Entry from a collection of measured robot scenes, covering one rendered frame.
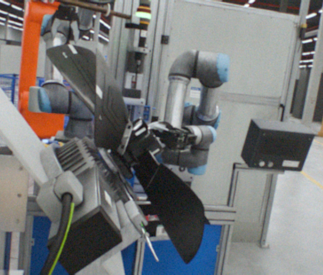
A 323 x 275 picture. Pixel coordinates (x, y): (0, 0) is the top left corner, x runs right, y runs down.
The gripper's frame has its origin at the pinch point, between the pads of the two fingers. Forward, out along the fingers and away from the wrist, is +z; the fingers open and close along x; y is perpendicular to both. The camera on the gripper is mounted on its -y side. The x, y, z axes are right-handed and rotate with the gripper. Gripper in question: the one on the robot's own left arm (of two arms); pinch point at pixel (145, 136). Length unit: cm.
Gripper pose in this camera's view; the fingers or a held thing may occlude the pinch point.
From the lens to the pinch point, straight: 129.3
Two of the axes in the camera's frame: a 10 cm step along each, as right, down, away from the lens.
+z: -6.7, 0.4, -7.5
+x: -2.0, 9.5, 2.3
